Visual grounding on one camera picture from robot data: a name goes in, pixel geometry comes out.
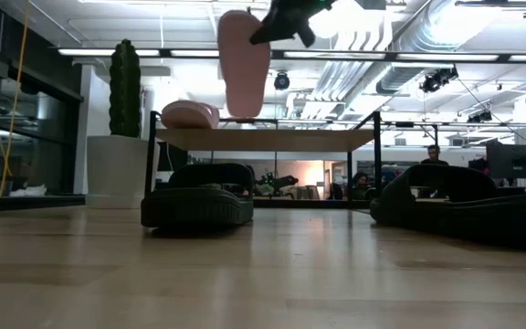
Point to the person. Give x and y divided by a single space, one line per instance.
434 153
361 183

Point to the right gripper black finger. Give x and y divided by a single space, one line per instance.
272 31

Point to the long overhead light bar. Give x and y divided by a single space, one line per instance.
222 53

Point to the round black ceiling fixture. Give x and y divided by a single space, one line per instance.
281 81

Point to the small black ceiling light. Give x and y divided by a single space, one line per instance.
480 117

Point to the pink foam slide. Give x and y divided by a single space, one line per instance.
190 116
245 77

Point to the silver ventilation duct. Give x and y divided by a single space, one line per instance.
409 73

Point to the green cactus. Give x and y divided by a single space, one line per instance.
125 91

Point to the white plant pot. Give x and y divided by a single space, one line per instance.
121 173

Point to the wooden shelf with black legs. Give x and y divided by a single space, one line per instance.
267 139

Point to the white crumpled paper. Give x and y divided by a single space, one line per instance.
30 191

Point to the black computer monitor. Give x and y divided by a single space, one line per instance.
514 160

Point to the black ceiling track lights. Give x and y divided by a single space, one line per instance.
436 81

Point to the black machine with green lights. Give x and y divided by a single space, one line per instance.
276 183

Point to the black aluminium table frame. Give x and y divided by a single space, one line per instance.
39 202

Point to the black rubber slide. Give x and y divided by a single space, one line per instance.
473 215
194 208

